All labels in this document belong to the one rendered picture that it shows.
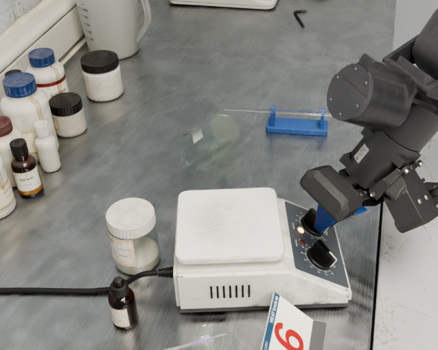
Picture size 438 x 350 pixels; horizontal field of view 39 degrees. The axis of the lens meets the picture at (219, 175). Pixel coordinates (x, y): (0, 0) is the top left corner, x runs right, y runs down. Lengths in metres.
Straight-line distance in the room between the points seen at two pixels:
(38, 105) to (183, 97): 0.28
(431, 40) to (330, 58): 0.61
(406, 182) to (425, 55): 0.13
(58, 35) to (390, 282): 0.80
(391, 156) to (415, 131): 0.04
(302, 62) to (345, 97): 0.62
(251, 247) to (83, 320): 0.22
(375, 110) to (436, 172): 0.37
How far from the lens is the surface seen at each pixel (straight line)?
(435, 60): 0.65
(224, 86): 1.15
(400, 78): 0.63
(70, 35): 1.31
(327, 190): 0.63
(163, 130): 1.03
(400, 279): 0.78
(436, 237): 0.85
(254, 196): 0.74
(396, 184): 0.68
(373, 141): 0.68
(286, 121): 1.02
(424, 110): 0.65
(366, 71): 0.60
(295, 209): 0.77
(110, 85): 1.12
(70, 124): 1.03
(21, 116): 0.96
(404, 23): 2.12
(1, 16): 1.18
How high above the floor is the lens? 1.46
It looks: 37 degrees down
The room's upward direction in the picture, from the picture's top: 3 degrees counter-clockwise
